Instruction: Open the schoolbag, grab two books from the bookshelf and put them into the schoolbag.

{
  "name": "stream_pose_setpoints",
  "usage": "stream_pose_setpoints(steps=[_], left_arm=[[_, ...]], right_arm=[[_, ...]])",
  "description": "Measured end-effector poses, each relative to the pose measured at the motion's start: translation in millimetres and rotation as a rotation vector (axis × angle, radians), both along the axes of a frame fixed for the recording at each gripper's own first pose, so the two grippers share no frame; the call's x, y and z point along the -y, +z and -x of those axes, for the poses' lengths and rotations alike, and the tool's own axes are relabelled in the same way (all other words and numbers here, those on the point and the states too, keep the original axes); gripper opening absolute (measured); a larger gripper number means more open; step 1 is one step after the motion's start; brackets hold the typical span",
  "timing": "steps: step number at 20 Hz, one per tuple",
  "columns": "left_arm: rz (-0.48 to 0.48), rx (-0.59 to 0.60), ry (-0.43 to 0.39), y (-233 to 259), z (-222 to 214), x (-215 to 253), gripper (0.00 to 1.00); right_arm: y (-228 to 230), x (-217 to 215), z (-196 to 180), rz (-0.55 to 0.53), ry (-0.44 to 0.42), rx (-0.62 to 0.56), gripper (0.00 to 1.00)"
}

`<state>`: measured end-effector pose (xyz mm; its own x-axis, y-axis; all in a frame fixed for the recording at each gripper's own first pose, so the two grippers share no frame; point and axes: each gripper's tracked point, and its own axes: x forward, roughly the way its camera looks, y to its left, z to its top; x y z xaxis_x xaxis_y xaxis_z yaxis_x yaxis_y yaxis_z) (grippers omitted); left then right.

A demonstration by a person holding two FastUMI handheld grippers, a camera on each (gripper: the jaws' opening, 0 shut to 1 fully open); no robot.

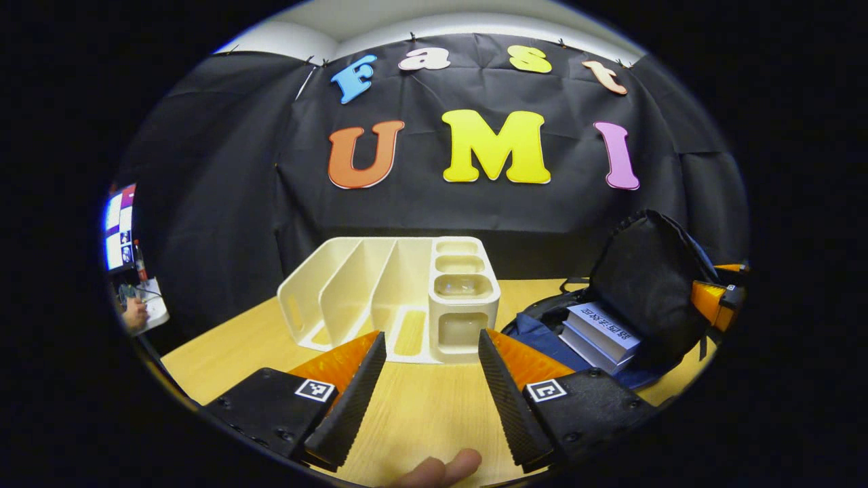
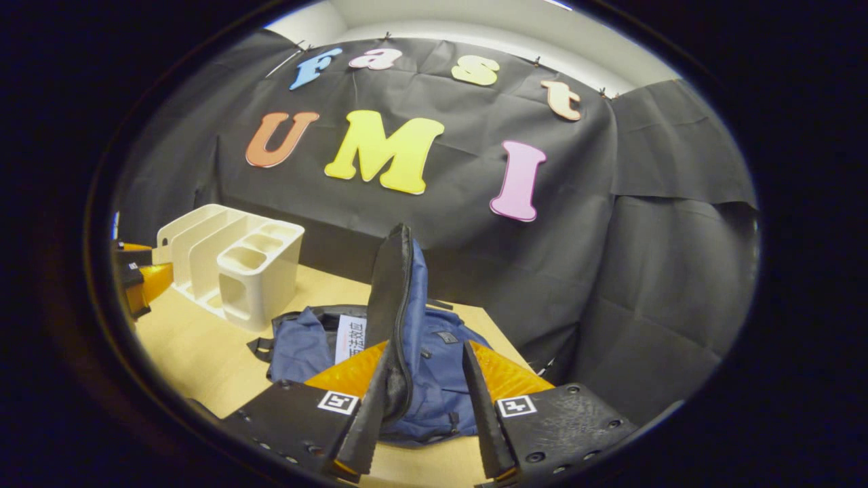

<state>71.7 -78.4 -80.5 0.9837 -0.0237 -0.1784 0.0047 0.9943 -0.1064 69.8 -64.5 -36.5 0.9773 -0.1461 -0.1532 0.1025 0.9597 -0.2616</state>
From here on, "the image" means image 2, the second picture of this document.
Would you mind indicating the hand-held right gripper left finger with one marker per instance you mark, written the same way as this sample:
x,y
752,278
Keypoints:
x,y
359,434

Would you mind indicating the black backdrop cloth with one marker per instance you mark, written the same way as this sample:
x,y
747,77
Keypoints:
x,y
644,305

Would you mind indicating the white plastic bookshelf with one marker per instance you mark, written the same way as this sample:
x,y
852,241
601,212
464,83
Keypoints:
x,y
264,291

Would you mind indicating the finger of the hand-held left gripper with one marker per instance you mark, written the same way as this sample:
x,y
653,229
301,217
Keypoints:
x,y
156,281

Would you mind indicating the blue schoolbag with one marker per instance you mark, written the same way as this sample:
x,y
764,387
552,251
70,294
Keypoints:
x,y
441,379

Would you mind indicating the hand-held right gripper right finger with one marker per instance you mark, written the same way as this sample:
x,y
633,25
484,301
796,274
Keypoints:
x,y
485,420

